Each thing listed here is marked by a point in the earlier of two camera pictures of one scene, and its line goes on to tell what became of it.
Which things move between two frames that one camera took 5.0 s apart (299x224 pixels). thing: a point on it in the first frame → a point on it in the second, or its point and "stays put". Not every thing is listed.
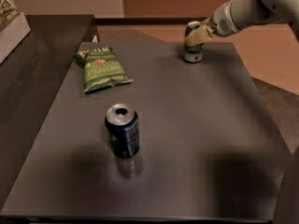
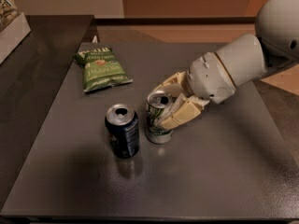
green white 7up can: (192, 53) → (156, 102)
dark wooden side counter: (30, 80) stays put
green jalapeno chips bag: (102, 68) stays put
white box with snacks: (14, 25) stays put
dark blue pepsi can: (122, 129) stays put
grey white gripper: (220, 22) → (209, 77)
